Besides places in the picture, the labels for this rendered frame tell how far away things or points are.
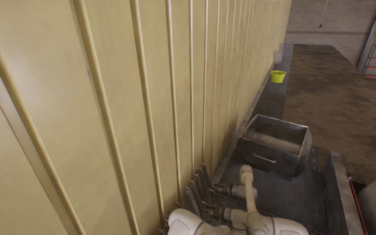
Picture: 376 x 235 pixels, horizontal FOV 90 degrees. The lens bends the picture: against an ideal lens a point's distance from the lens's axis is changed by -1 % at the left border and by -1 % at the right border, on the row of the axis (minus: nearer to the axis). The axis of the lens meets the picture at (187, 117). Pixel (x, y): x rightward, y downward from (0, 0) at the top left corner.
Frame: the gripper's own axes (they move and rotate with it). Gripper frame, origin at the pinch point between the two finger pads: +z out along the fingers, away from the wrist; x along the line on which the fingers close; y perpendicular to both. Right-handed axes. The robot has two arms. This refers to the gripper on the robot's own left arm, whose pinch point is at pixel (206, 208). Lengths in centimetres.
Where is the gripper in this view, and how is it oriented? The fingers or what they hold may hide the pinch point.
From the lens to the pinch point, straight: 182.3
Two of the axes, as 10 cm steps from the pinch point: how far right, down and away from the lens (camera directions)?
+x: -4.6, 4.3, -7.8
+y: -2.2, -9.0, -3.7
